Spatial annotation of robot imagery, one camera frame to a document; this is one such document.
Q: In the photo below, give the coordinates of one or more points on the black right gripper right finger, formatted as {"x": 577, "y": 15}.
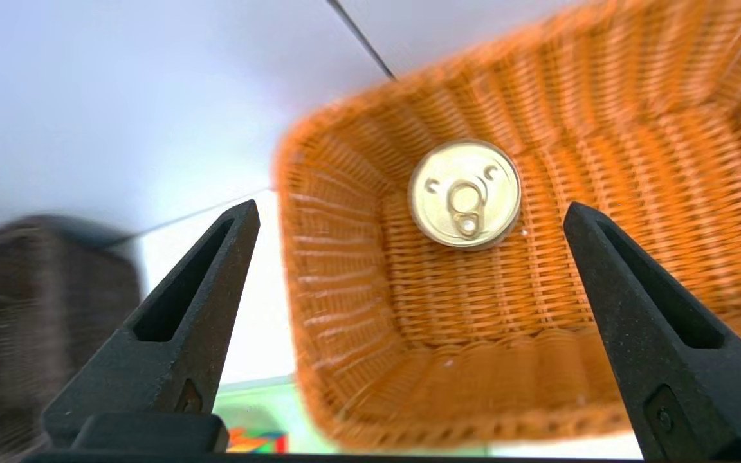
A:
{"x": 653, "y": 347}

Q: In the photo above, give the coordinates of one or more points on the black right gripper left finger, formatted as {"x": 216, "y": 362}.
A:
{"x": 177, "y": 347}

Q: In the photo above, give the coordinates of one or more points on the colourful puzzle cube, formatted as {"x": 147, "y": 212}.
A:
{"x": 258, "y": 442}

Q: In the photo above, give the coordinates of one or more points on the small tin food can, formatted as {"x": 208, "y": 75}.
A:
{"x": 464, "y": 193}

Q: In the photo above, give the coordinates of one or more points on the dark brown wicker basket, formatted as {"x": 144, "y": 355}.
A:
{"x": 36, "y": 308}

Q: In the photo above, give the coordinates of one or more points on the orange wicker basket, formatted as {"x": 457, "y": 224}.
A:
{"x": 473, "y": 321}

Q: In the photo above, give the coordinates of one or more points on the light green plastic tray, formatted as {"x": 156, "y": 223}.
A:
{"x": 248, "y": 405}

